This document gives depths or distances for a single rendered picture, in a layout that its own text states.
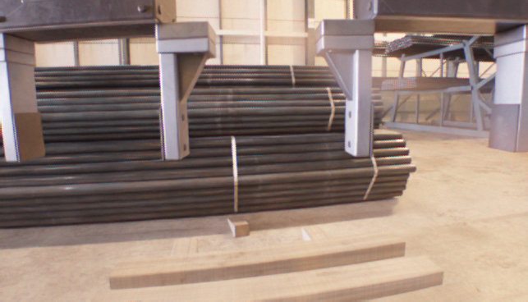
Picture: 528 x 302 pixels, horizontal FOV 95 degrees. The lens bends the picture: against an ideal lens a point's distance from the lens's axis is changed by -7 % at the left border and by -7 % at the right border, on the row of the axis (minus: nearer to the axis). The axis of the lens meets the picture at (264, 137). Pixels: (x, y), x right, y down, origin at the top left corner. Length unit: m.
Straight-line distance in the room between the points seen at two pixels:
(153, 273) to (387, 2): 0.89
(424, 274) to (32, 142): 0.94
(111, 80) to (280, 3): 8.10
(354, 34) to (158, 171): 1.47
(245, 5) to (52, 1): 9.37
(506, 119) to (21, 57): 0.41
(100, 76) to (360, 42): 2.18
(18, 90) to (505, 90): 0.41
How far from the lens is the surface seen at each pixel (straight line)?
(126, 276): 0.95
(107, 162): 1.72
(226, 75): 2.14
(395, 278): 0.91
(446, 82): 7.41
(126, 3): 0.22
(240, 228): 1.47
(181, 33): 0.21
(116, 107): 1.75
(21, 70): 0.29
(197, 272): 0.92
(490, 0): 0.26
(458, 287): 0.94
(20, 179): 1.90
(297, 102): 1.72
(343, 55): 0.21
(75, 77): 2.38
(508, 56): 0.29
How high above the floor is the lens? 0.69
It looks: 7 degrees down
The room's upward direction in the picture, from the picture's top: 1 degrees counter-clockwise
